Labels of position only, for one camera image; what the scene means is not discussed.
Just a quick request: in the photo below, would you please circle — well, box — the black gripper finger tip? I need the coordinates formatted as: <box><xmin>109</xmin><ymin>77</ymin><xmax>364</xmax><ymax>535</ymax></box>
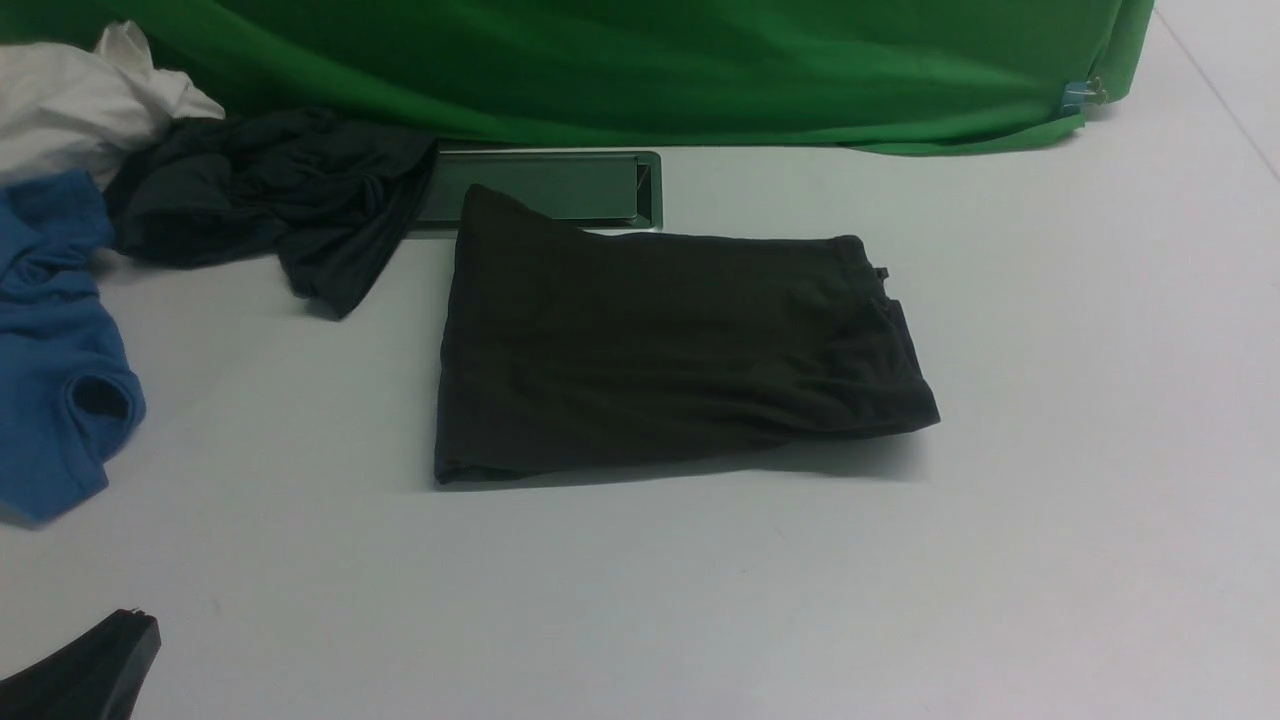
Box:
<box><xmin>1</xmin><ymin>609</ymin><xmax>163</xmax><ymax>719</ymax></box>

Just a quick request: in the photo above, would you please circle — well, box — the dark gray long-sleeved shirt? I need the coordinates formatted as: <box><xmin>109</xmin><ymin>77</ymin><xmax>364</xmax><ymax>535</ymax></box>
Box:
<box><xmin>433</xmin><ymin>184</ymin><xmax>941</xmax><ymax>484</ymax></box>

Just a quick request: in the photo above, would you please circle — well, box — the blue crumpled garment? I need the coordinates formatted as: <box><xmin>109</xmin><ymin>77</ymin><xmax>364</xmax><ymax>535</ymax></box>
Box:
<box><xmin>1</xmin><ymin>170</ymin><xmax>146</xmax><ymax>527</ymax></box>

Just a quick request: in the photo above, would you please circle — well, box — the dark teal crumpled garment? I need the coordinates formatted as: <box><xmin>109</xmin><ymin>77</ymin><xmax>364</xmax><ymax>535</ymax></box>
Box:
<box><xmin>104</xmin><ymin>108</ymin><xmax>439</xmax><ymax>319</ymax></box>

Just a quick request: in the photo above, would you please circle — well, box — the white crumpled garment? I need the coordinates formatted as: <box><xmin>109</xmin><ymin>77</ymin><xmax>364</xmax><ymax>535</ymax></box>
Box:
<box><xmin>1</xmin><ymin>20</ymin><xmax>227</xmax><ymax>190</ymax></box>

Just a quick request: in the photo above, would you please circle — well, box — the green backdrop cloth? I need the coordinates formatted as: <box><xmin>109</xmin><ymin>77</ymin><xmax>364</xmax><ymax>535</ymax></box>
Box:
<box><xmin>3</xmin><ymin>1</ymin><xmax>1155</xmax><ymax>156</ymax></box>

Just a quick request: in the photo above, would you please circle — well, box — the blue binder clip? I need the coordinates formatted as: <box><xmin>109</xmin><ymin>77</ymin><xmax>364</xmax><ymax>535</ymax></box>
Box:
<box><xmin>1059</xmin><ymin>76</ymin><xmax>1108</xmax><ymax>117</ymax></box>

